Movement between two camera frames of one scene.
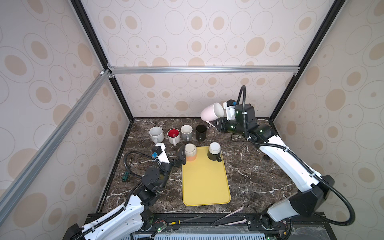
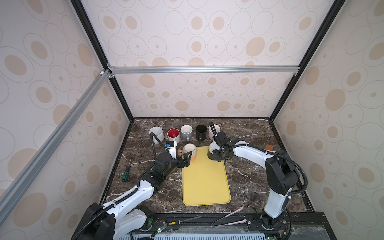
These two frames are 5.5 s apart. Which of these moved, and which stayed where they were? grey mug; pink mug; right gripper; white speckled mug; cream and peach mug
Moved: pink mug; right gripper
Stayed: cream and peach mug; grey mug; white speckled mug
